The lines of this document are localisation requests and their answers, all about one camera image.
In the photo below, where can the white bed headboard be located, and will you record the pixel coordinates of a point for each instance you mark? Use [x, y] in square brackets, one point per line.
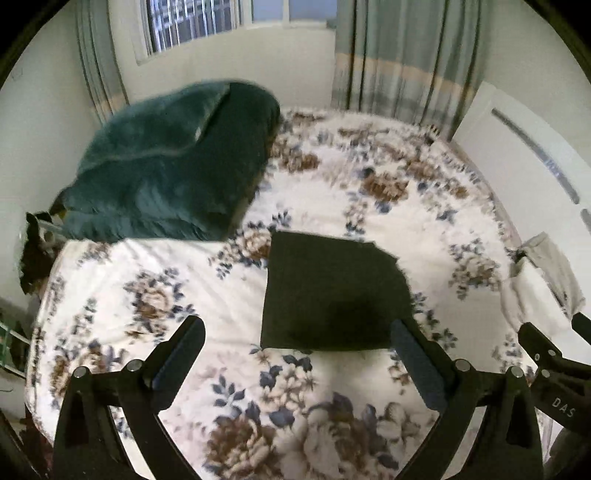
[521, 184]

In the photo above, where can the dark clothing pile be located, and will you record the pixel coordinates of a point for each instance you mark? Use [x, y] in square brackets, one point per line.
[34, 258]

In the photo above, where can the floral bed quilt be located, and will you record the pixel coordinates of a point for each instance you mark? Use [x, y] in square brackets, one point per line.
[323, 184]

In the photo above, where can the narrow green striped curtain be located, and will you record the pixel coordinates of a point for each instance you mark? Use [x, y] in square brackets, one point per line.
[99, 69]

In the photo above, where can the green velvet pillow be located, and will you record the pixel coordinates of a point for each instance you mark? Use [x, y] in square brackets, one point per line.
[152, 129]

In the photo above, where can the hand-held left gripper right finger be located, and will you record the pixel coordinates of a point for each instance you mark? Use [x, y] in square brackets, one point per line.
[418, 364]

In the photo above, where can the beige cloth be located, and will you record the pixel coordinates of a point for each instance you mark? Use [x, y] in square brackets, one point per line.
[558, 267]

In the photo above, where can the green velvet blanket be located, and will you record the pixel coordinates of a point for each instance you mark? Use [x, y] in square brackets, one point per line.
[198, 194]

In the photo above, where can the dark green cloth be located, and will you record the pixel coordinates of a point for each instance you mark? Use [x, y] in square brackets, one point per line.
[332, 295]

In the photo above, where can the wide green striped curtain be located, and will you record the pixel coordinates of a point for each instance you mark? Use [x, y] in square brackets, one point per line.
[406, 60]

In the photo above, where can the barred window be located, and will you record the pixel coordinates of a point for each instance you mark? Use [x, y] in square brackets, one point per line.
[198, 23]

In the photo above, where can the white folded cloth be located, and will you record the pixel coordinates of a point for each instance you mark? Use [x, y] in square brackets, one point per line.
[521, 300]

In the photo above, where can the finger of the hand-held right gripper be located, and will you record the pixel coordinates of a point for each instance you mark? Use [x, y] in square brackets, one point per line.
[582, 325]
[540, 344]

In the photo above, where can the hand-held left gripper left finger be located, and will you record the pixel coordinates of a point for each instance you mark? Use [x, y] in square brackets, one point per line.
[178, 364]

